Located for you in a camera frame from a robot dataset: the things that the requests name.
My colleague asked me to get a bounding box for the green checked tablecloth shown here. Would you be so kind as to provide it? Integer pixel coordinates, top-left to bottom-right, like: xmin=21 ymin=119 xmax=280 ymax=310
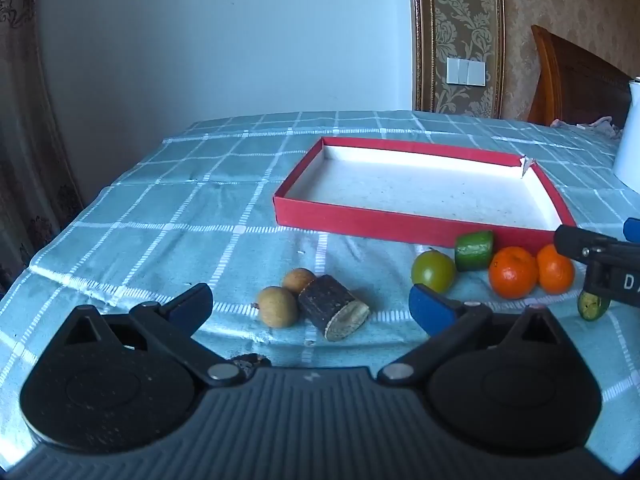
xmin=0 ymin=110 xmax=640 ymax=466

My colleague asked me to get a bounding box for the white electric kettle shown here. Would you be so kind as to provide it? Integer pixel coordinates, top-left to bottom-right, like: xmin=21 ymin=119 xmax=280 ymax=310
xmin=612 ymin=77 xmax=640 ymax=188

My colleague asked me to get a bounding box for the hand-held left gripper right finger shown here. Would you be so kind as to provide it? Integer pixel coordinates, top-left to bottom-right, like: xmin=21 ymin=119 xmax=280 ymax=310
xmin=377 ymin=283 xmax=570 ymax=386

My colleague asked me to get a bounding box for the gold framed wall panel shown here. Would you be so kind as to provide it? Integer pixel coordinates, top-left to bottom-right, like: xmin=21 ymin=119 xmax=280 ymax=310
xmin=407 ymin=0 xmax=506 ymax=118

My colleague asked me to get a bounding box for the orange mandarin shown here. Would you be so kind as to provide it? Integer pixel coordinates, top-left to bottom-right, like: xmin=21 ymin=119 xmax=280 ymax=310
xmin=488 ymin=246 xmax=539 ymax=300
xmin=536 ymin=243 xmax=576 ymax=295

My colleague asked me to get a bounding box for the wooden headboard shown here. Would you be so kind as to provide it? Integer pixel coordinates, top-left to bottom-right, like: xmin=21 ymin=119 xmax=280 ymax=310
xmin=527 ymin=25 xmax=633 ymax=128

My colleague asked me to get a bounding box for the grey crumpled cloth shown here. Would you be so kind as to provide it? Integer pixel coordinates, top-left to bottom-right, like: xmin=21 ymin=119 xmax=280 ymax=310
xmin=550 ymin=116 xmax=623 ymax=136

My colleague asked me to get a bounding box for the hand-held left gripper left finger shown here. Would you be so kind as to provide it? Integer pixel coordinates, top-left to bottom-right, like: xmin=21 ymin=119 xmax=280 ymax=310
xmin=62 ymin=282 xmax=243 ymax=387

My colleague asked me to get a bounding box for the small green cucumber piece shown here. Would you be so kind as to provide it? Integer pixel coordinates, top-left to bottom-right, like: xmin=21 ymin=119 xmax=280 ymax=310
xmin=577 ymin=291 xmax=611 ymax=321

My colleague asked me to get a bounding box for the large green cucumber piece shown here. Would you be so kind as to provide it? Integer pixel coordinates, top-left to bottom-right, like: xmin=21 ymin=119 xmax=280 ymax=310
xmin=454 ymin=230 xmax=495 ymax=272

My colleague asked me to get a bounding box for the red cardboard box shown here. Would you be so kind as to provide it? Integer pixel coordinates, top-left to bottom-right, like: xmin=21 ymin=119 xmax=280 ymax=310
xmin=272 ymin=136 xmax=578 ymax=250

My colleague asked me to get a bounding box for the brown longan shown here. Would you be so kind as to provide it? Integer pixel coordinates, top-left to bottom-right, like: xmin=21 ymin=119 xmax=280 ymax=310
xmin=252 ymin=286 xmax=300 ymax=329
xmin=281 ymin=268 xmax=317 ymax=296

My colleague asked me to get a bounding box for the white wall switch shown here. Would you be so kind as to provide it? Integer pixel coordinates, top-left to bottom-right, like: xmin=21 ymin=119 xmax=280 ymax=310
xmin=446 ymin=57 xmax=487 ymax=86

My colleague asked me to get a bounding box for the green tomato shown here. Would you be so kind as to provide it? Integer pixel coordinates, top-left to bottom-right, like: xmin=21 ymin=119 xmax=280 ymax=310
xmin=411 ymin=250 xmax=456 ymax=293

